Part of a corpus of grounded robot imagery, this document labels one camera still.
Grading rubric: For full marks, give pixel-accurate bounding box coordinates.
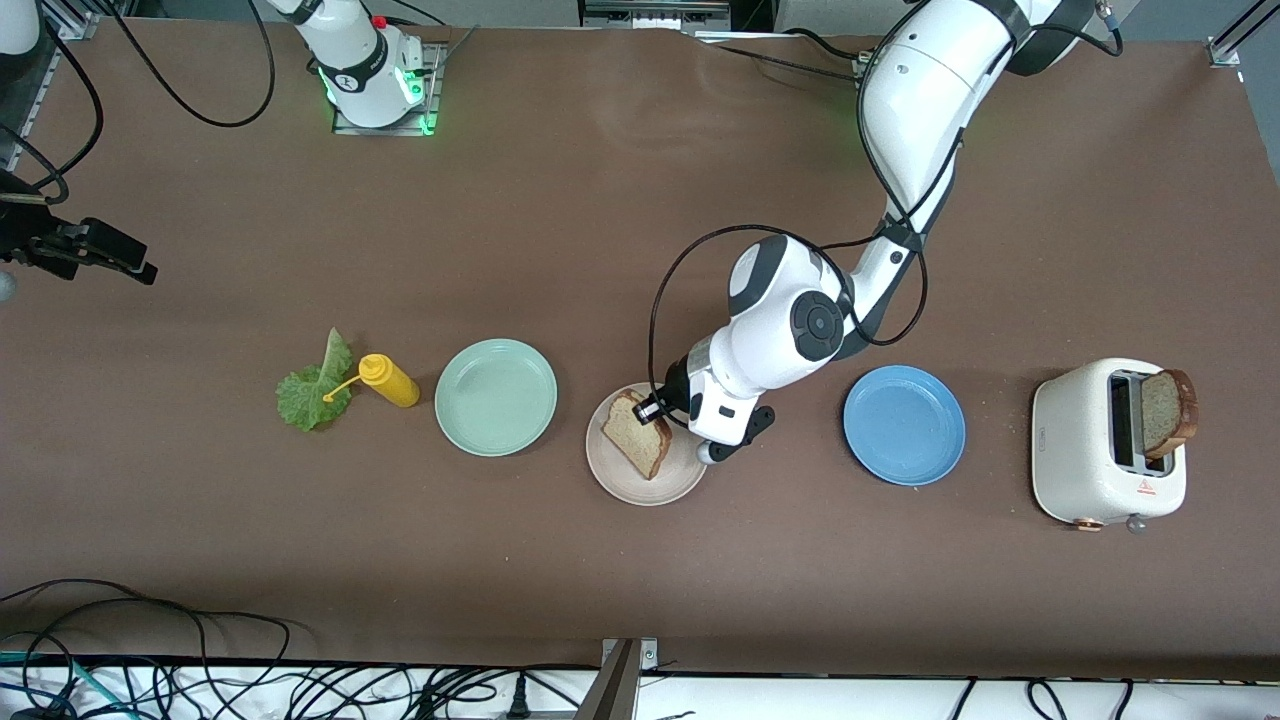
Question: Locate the brown bread slice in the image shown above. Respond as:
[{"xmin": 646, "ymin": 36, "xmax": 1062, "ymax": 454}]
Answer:
[
  {"xmin": 601, "ymin": 388, "xmax": 674, "ymax": 481},
  {"xmin": 1140, "ymin": 368, "xmax": 1199, "ymax": 461}
]

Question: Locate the green lettuce leaf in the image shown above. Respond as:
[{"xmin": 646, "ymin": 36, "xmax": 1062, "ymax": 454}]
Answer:
[{"xmin": 275, "ymin": 327, "xmax": 355, "ymax": 433}]

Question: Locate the yellow mustard squeeze bottle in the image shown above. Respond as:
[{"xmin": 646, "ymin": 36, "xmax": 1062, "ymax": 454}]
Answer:
[{"xmin": 322, "ymin": 353, "xmax": 422, "ymax": 409}]

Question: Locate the beige plate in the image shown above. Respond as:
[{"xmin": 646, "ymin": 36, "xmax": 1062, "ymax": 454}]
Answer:
[{"xmin": 585, "ymin": 382, "xmax": 713, "ymax": 507}]

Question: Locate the mint green plate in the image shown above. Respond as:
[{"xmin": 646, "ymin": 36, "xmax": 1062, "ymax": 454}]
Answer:
[{"xmin": 434, "ymin": 338, "xmax": 559, "ymax": 458}]

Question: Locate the blue plate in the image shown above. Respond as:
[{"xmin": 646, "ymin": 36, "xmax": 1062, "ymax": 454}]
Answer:
[{"xmin": 842, "ymin": 364, "xmax": 968, "ymax": 488}]

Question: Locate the white toaster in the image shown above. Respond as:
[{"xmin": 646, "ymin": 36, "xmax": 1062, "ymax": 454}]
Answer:
[{"xmin": 1031, "ymin": 357, "xmax": 1189, "ymax": 535}]

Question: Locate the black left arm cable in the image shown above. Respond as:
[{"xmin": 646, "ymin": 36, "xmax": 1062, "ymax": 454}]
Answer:
[{"xmin": 647, "ymin": 0, "xmax": 1123, "ymax": 403}]

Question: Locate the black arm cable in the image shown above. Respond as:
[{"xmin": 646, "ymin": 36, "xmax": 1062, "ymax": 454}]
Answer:
[
  {"xmin": 0, "ymin": 0, "xmax": 279, "ymax": 206},
  {"xmin": 647, "ymin": 0, "xmax": 1123, "ymax": 403}
]

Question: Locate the aluminium side frame rail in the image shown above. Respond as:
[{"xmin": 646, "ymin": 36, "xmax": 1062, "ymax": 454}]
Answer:
[{"xmin": 0, "ymin": 10, "xmax": 101, "ymax": 173}]

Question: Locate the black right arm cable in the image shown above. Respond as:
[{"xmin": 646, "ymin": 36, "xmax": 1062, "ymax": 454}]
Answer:
[{"xmin": 0, "ymin": 0, "xmax": 279, "ymax": 206}]

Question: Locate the grey metal table bracket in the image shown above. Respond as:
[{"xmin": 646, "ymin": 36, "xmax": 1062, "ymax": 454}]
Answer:
[{"xmin": 575, "ymin": 637, "xmax": 661, "ymax": 720}]

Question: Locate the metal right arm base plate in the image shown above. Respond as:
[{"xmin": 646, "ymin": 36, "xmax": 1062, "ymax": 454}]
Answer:
[{"xmin": 332, "ymin": 42, "xmax": 448, "ymax": 137}]

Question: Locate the black looped floor cable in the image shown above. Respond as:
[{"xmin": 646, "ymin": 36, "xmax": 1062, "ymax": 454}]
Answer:
[{"xmin": 0, "ymin": 578, "xmax": 293, "ymax": 701}]

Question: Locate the black cable on table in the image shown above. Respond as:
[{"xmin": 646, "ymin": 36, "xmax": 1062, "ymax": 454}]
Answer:
[{"xmin": 690, "ymin": 28, "xmax": 866, "ymax": 86}]

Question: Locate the dark metal equipment frame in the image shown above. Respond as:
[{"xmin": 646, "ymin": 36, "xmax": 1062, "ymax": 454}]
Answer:
[{"xmin": 578, "ymin": 0, "xmax": 733, "ymax": 33}]

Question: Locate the teal floor cable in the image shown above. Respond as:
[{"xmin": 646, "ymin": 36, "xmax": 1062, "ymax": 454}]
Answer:
[{"xmin": 0, "ymin": 650, "xmax": 131, "ymax": 720}]

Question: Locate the aluminium profile rail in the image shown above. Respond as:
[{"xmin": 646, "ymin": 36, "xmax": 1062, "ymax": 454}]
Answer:
[{"xmin": 1205, "ymin": 0, "xmax": 1280, "ymax": 69}]

